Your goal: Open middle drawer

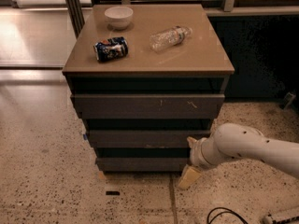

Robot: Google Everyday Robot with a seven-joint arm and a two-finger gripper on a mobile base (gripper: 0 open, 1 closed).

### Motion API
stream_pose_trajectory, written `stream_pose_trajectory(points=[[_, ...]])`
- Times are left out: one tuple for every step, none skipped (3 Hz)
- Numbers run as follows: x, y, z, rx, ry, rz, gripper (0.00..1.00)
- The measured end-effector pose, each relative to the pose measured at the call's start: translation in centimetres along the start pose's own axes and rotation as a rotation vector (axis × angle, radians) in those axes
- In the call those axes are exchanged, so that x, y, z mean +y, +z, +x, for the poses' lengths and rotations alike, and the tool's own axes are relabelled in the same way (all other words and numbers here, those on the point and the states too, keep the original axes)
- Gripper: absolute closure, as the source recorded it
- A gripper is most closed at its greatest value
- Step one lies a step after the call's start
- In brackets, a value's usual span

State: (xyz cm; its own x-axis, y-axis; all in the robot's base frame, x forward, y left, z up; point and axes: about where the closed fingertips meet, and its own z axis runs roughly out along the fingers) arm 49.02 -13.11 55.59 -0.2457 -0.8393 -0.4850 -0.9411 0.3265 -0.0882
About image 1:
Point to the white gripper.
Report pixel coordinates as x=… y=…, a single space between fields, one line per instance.
x=197 y=155

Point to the dark top drawer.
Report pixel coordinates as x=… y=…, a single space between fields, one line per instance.
x=147 y=106

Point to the dark bottom drawer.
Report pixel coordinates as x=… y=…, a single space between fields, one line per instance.
x=141 y=164

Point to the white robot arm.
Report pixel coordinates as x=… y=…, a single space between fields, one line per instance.
x=232 y=142

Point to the white ceramic bowl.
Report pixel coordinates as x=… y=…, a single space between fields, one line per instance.
x=119 y=17

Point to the blue tape piece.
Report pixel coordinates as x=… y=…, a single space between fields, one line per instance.
x=85 y=137

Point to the black tape mark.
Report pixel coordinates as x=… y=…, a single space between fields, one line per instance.
x=112 y=193

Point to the brown drawer cabinet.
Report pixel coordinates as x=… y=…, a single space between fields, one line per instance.
x=198 y=65

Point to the crushed blue soda can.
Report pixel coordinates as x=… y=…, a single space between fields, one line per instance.
x=111 y=49

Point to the small grey floor object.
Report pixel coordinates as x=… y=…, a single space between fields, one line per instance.
x=288 y=99

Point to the grey power strip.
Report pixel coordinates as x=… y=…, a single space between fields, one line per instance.
x=282 y=217

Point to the clear plastic water bottle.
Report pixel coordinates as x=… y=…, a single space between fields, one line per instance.
x=169 y=38

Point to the dark drawer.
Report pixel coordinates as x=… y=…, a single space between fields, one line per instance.
x=147 y=106
x=143 y=139
x=141 y=164

